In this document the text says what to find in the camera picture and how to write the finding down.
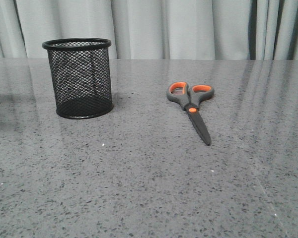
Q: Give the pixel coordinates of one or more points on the grey pleated curtain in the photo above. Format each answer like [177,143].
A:
[156,29]

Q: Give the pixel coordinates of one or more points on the grey orange scissors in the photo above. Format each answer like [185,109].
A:
[189,100]

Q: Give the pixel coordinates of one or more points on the black mesh pen bin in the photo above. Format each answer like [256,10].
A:
[80,73]

